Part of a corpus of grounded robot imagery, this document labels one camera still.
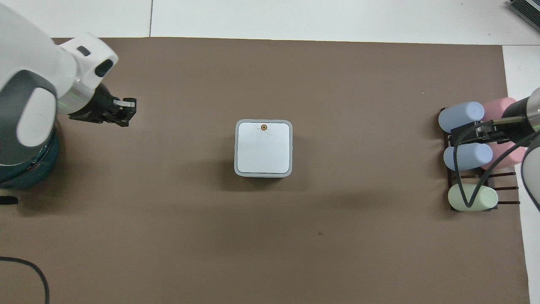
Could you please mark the pale green cup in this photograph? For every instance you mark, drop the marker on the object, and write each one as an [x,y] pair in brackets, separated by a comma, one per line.
[472,197]

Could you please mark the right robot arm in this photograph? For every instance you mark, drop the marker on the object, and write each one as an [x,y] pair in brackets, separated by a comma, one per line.
[532,169]

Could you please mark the pink cup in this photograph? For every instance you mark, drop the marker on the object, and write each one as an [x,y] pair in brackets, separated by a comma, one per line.
[498,107]
[508,156]

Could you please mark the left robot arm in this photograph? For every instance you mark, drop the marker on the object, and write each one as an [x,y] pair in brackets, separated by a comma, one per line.
[29,63]

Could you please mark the blue cup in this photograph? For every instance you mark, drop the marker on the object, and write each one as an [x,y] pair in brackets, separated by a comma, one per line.
[460,116]
[470,156]

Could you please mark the grey ribbed object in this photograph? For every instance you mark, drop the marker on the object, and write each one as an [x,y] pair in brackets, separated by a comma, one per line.
[526,8]

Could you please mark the black stand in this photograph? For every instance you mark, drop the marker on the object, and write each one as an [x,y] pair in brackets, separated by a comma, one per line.
[7,200]

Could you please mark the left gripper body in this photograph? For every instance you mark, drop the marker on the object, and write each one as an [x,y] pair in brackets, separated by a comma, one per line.
[96,105]

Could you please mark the white square trash can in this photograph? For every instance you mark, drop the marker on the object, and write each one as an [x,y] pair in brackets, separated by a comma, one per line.
[263,148]

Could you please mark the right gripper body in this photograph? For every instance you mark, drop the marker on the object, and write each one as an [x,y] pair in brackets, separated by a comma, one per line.
[512,114]

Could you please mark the dark brown cup rack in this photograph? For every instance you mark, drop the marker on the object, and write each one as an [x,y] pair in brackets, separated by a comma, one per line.
[504,188]

